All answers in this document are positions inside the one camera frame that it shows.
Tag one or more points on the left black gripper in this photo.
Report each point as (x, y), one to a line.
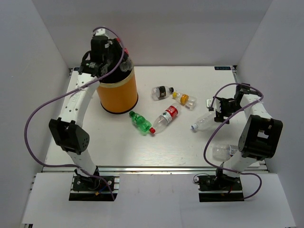
(118, 52)

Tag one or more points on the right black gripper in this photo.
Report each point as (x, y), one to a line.
(221, 118)

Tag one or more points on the blue-cap clear bottle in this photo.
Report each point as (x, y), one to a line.
(205, 122)

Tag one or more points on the small red-label clear bottle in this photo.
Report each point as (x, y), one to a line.
(126, 63)

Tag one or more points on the green plastic bottle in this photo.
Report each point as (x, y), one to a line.
(140, 122)

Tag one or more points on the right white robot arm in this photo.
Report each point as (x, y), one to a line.
(259, 138)

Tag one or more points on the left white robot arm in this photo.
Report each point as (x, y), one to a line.
(67, 129)

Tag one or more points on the orange cylindrical bin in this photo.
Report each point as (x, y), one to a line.
(118, 97)

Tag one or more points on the blue-label clear bottle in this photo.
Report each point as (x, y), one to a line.
(223, 152)

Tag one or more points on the yellow-cap orange-label bottle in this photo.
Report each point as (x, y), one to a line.
(185, 100)

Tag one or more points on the right blue corner sticker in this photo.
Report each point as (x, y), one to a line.
(222, 68)

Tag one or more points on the large red-label clear bottle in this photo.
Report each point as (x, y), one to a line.
(165, 118)

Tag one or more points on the black-label small clear bottle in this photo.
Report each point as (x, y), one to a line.
(161, 92)

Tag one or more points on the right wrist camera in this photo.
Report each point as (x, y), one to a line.
(210, 104)

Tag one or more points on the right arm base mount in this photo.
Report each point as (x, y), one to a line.
(212, 188)

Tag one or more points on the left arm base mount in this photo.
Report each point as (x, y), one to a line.
(82, 190)

